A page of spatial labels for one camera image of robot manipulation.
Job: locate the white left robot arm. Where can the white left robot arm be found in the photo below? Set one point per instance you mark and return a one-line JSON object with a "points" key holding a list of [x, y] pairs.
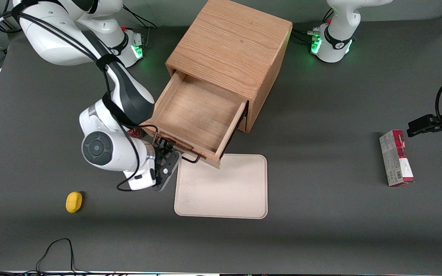
{"points": [[340, 23]]}

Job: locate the red soda bottle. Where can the red soda bottle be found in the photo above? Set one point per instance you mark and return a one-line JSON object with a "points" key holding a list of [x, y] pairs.
{"points": [[134, 133]]}

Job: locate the beige rectangular tray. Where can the beige rectangular tray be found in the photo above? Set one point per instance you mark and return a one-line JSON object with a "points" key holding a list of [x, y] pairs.
{"points": [[225, 189]]}

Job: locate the grey and red carton box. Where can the grey and red carton box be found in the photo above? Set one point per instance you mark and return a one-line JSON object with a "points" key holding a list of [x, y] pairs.
{"points": [[395, 159]]}

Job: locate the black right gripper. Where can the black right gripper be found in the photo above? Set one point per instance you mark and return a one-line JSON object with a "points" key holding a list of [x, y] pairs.
{"points": [[161, 147]]}

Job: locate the oak wooden drawer cabinet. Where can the oak wooden drawer cabinet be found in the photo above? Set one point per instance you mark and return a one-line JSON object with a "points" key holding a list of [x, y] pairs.
{"points": [[232, 46]]}

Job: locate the yellow lemon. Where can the yellow lemon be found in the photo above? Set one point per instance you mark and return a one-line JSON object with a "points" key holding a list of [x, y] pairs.
{"points": [[73, 202]]}

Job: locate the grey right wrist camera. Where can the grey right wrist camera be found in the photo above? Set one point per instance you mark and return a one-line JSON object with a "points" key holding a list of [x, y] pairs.
{"points": [[141, 180]]}

